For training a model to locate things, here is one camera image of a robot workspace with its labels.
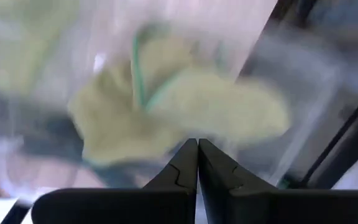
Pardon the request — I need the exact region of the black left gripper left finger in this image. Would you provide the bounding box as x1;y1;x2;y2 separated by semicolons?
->
31;138;198;224

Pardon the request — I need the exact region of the clear plastic bin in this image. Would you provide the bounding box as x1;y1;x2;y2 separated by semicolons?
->
0;0;344;203

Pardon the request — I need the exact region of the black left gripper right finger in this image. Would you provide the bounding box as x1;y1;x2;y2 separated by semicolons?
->
198;138;358;224

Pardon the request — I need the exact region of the black aluminium table frame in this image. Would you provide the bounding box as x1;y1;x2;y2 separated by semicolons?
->
300;99;358;190

